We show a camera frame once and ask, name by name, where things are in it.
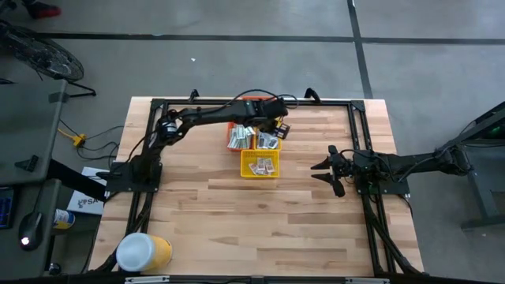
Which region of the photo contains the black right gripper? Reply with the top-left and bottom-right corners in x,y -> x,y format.
309,144 -> 355,198

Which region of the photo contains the yellow plastic basket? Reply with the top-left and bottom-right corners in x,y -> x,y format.
240,149 -> 280,179
254,128 -> 282,151

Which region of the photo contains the grey metal cart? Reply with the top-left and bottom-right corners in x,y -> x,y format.
436,101 -> 505,229

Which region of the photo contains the yellow tub with white lid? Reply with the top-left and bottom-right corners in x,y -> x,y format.
115,232 -> 174,273

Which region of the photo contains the white printed box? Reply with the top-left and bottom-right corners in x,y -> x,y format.
66,166 -> 108,216

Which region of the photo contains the blue and yellow can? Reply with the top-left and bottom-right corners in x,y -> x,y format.
54,208 -> 76,230

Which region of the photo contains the black floor fan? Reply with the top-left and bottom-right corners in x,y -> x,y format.
0,19 -> 97,99

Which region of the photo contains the grey desk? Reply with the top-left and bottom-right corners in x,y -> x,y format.
0,78 -> 67,279

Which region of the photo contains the person's foot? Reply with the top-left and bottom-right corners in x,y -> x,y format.
29,2 -> 62,19

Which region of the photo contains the dark keyboard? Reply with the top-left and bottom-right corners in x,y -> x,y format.
0,187 -> 15,230

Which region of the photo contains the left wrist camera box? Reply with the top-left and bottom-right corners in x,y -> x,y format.
262,98 -> 290,118

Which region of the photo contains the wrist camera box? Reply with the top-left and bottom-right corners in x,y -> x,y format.
338,153 -> 355,174
262,98 -> 290,118

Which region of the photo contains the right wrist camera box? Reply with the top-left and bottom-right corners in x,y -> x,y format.
338,153 -> 355,174

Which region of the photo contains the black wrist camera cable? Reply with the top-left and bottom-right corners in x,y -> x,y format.
224,88 -> 300,110

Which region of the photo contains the silver bracket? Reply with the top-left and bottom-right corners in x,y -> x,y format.
346,277 -> 390,284
125,275 -> 170,284

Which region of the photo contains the black cable bundle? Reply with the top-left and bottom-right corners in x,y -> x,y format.
77,125 -> 125,161

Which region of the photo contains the yellow cable connector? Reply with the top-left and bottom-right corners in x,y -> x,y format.
58,128 -> 87,148

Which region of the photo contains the small black bracket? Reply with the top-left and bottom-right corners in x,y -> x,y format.
14,155 -> 39,174

